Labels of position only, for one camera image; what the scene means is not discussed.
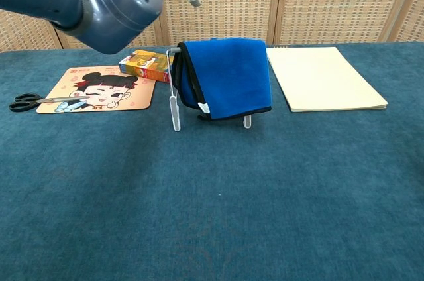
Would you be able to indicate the teal table cover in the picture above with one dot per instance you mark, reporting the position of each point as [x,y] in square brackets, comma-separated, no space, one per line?
[198,195]

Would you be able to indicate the pale yellow notepad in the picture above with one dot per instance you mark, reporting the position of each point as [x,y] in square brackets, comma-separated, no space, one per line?
[324,79]

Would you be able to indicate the woven folding screen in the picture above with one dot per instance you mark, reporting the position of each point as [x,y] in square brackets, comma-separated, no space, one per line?
[331,2]

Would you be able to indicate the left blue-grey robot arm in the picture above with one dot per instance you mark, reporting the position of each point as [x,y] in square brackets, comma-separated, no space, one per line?
[116,6]

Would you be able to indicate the cartoon girl mouse pad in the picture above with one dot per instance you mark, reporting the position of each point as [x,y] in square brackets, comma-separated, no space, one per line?
[59,92]

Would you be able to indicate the colourful cardboard box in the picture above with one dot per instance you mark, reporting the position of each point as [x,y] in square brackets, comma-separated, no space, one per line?
[145,65]

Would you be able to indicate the grey and blue cloth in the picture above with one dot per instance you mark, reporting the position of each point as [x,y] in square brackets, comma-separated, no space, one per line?
[232,75]

